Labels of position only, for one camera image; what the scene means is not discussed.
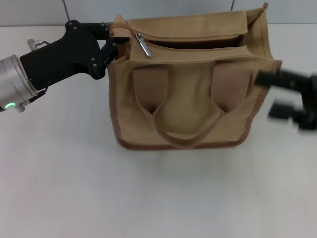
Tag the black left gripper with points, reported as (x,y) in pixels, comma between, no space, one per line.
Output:
(62,59)

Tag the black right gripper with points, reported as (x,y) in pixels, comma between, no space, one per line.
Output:
(310,104)

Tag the khaki canvas food bag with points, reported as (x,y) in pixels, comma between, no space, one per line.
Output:
(185,99)

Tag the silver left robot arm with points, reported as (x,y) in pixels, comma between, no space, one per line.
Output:
(12,79)

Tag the silver metal zipper pull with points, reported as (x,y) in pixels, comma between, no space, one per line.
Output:
(144,48)

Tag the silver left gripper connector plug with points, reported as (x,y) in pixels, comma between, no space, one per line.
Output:
(34,44)

